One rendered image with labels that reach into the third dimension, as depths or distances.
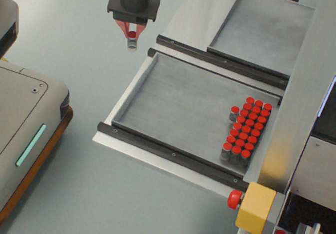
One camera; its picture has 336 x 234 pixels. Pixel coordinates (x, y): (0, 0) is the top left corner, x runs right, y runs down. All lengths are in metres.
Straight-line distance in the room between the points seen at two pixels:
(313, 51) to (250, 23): 0.80
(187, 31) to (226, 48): 0.12
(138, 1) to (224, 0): 0.63
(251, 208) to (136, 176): 1.28
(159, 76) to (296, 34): 0.42
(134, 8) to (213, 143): 0.42
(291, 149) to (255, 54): 0.57
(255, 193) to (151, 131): 0.36
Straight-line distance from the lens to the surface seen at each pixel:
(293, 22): 1.90
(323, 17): 1.04
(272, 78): 1.72
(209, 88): 1.69
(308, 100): 1.16
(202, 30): 1.83
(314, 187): 1.34
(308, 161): 1.28
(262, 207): 1.32
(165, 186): 2.54
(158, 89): 1.67
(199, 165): 1.51
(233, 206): 1.35
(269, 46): 1.82
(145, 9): 1.36
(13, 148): 2.31
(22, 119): 2.38
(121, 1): 1.36
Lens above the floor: 2.15
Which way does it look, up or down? 51 degrees down
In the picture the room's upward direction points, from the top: 6 degrees clockwise
